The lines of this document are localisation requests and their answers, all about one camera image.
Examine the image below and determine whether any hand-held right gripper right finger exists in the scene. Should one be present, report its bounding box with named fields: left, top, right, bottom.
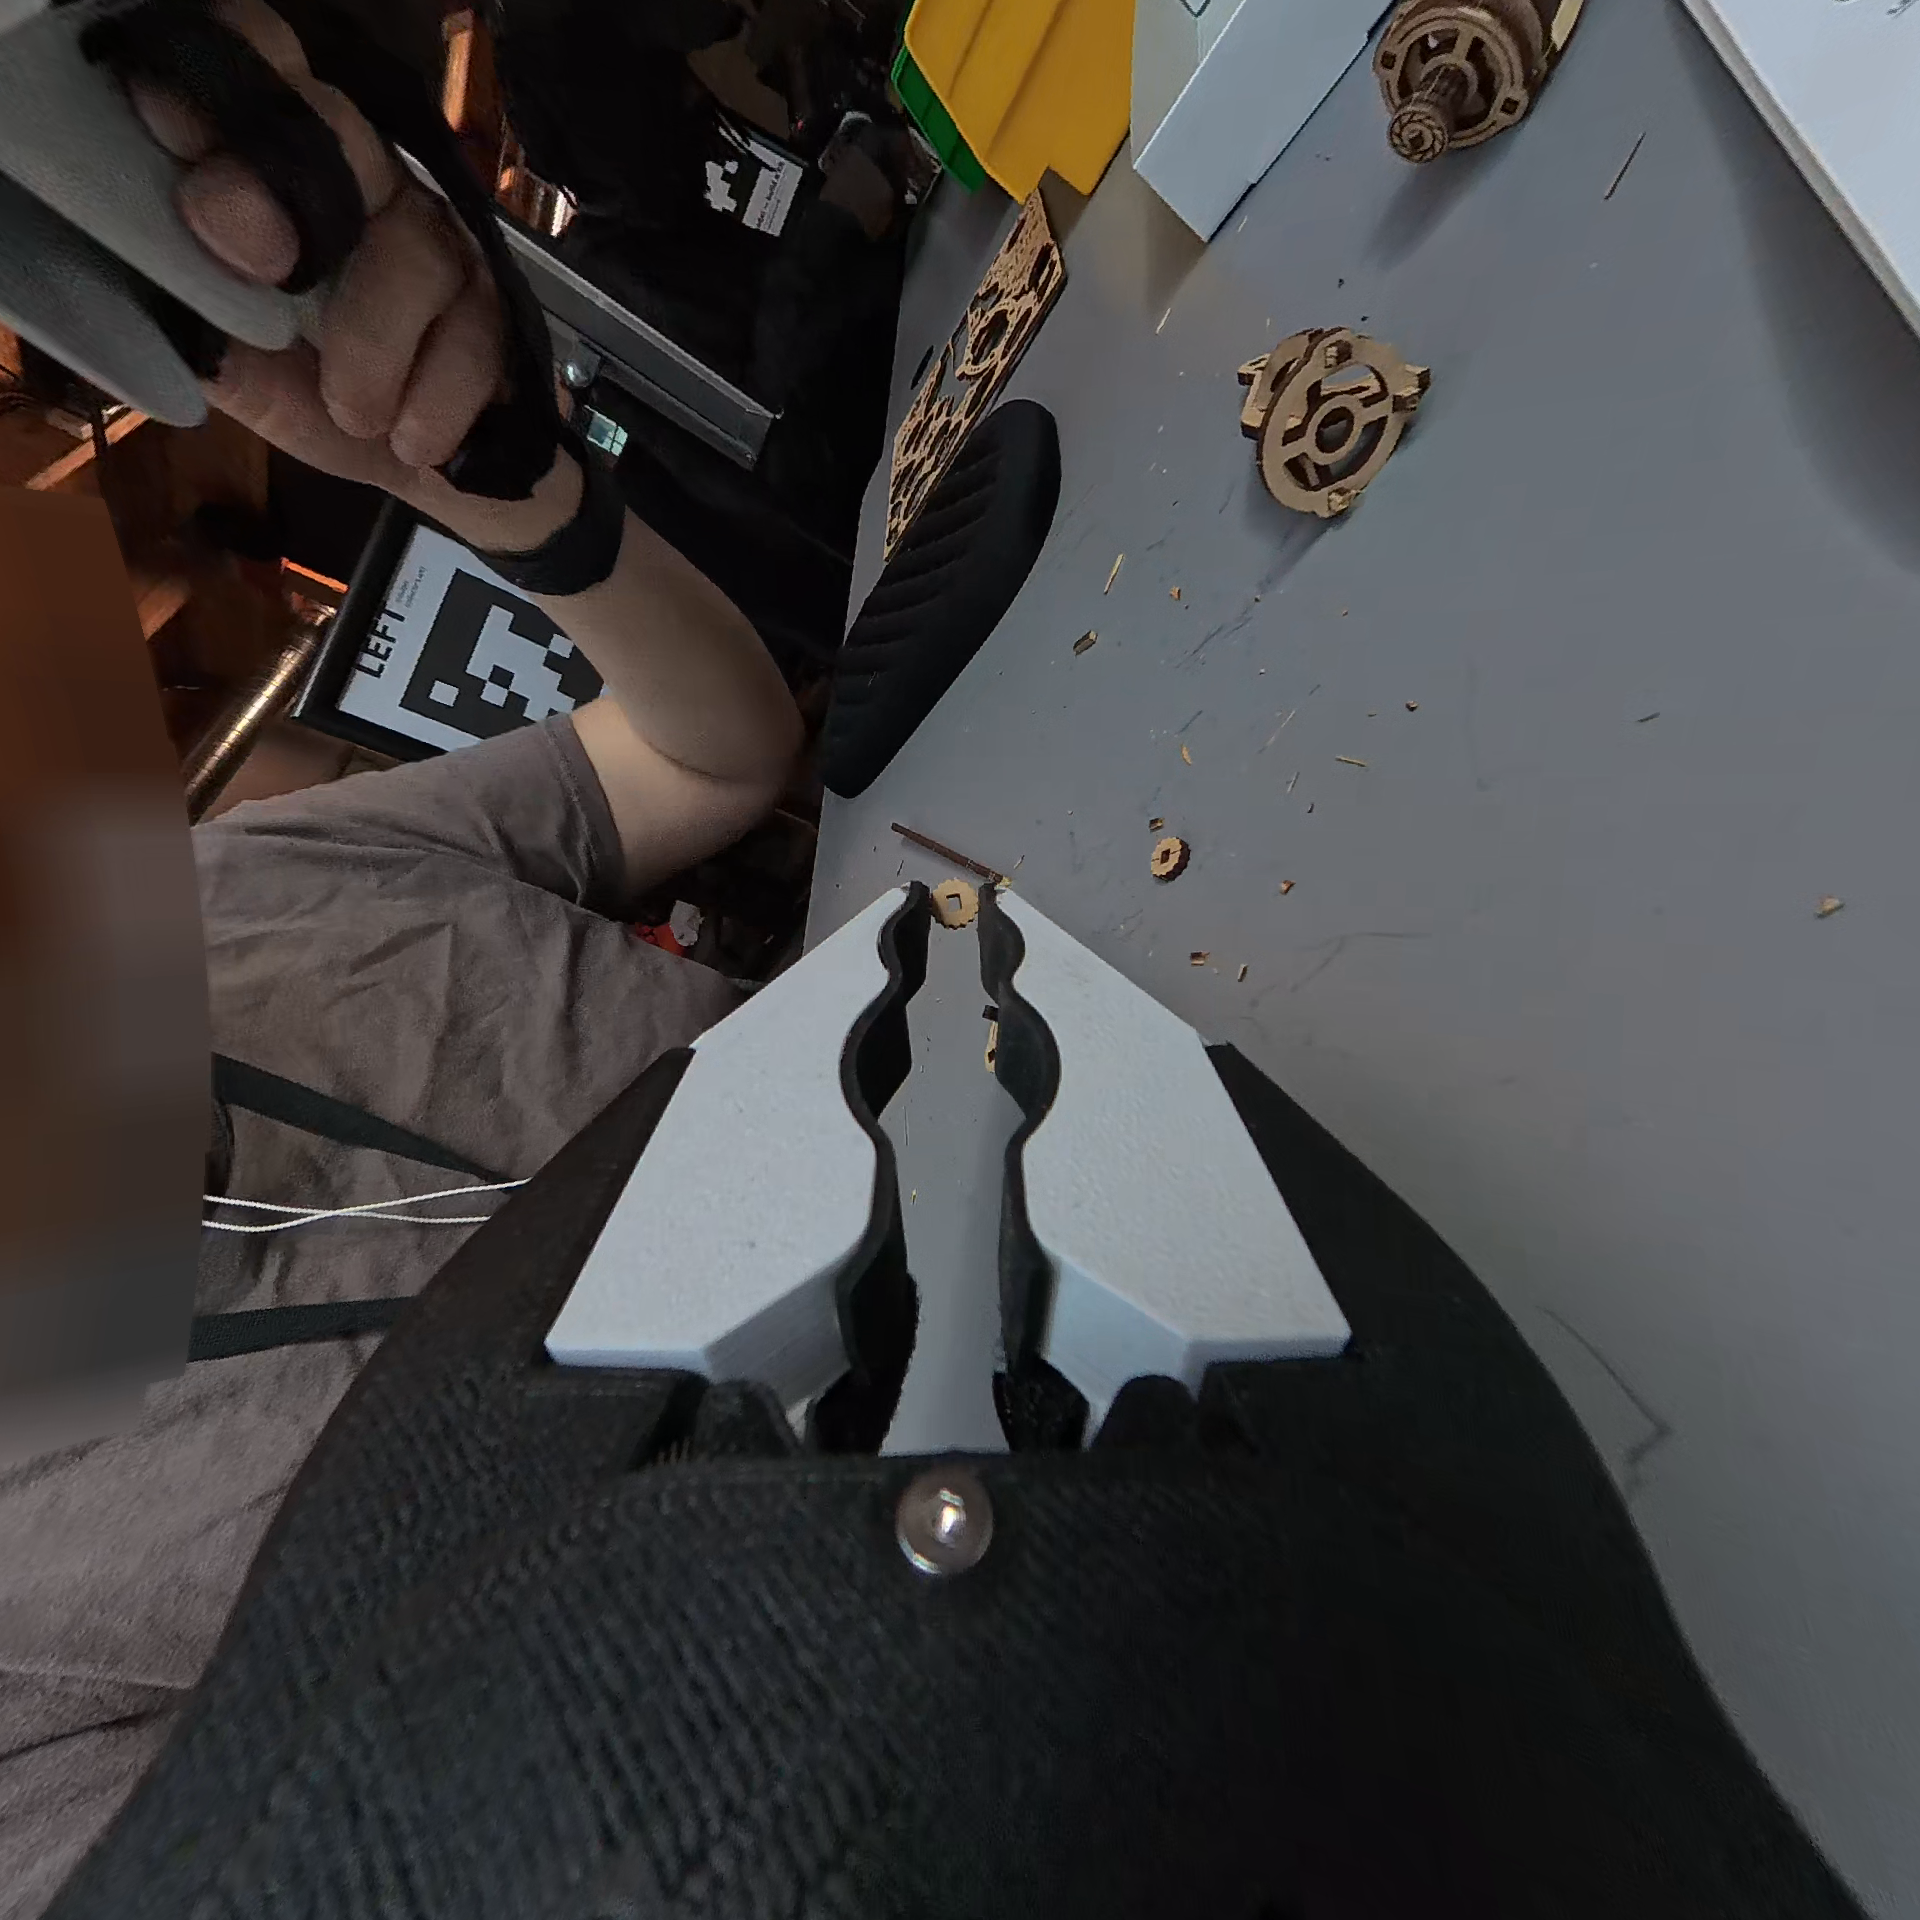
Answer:
left=977, top=884, right=1356, bottom=1449

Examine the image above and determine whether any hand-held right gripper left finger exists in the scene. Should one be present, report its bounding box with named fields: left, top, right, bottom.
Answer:
left=545, top=883, right=940, bottom=1449

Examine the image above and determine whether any laser-cut wooden parts sheet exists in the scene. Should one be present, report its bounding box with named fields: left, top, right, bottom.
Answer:
left=883, top=187, right=1068, bottom=570

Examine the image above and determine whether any person's left forearm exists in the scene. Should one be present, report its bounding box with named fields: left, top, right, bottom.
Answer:
left=346, top=451, right=816, bottom=910

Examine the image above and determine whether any person's left hand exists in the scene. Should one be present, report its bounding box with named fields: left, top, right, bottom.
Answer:
left=129, top=60, right=595, bottom=518

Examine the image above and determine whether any person's grey shirt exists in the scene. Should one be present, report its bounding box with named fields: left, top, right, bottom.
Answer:
left=0, top=712, right=760, bottom=1920

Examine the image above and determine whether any black white marker board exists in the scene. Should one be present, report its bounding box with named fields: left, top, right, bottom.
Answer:
left=289, top=504, right=608, bottom=762

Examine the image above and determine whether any dark wristband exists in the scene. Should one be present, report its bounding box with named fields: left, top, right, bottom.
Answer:
left=477, top=449, right=628, bottom=597

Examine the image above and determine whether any black padded armrest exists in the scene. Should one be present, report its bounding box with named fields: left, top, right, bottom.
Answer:
left=821, top=397, right=1065, bottom=801

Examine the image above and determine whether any green plastic bin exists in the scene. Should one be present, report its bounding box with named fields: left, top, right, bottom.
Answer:
left=888, top=42, right=992, bottom=195

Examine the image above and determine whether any yellow plastic bin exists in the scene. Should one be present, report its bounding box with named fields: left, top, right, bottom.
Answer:
left=902, top=0, right=1136, bottom=206

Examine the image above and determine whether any white cardboard box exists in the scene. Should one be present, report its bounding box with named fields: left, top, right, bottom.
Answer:
left=1129, top=0, right=1403, bottom=244

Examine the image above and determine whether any wooden shaft wheel assembly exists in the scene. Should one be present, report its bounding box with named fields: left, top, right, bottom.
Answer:
left=1372, top=0, right=1587, bottom=164

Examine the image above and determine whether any white string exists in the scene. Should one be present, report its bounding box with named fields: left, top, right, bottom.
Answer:
left=200, top=1176, right=530, bottom=1236

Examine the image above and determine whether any black lanyard strap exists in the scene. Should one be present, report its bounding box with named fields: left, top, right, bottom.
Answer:
left=187, top=1050, right=520, bottom=1365

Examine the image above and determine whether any metal frame rail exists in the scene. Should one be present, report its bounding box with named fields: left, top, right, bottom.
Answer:
left=496, top=221, right=778, bottom=472

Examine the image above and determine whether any wooden spoked wheel frame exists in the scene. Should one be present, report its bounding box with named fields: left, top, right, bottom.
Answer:
left=1236, top=324, right=1432, bottom=521

